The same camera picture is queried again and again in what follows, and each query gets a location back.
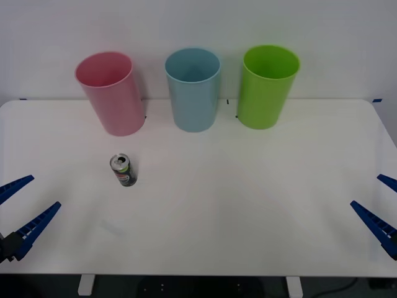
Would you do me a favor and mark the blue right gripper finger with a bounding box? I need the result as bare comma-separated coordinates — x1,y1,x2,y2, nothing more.
350,200,397,261
376,174,397,194

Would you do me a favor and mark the green plastic bin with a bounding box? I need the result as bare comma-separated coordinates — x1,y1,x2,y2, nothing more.
236,44,301,130

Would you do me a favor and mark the pale blue plastic bin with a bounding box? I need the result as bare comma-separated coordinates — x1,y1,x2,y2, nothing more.
164,47,221,133

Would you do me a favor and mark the black floor cable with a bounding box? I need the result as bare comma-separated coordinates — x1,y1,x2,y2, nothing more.
312,277,358,294

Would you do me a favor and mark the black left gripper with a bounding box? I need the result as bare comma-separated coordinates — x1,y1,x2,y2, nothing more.
0,174,62,264

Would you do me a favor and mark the pink plastic bin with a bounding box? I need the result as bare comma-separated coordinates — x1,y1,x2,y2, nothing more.
74,51,146,137

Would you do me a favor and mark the black drink can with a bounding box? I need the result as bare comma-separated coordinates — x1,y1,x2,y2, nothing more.
109,152,138,188

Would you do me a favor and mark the white table leg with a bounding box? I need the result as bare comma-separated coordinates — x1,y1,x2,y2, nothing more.
285,276,303,297
78,274,95,296

